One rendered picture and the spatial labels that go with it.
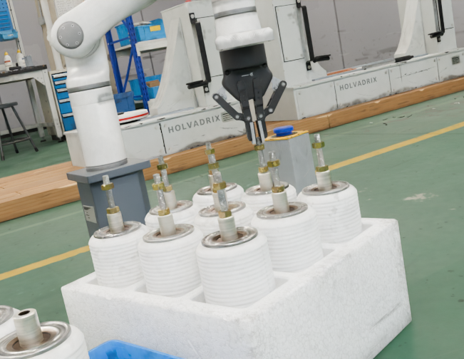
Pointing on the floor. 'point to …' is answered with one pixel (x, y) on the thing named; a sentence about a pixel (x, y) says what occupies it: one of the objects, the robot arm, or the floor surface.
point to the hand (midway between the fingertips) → (256, 132)
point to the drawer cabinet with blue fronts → (58, 84)
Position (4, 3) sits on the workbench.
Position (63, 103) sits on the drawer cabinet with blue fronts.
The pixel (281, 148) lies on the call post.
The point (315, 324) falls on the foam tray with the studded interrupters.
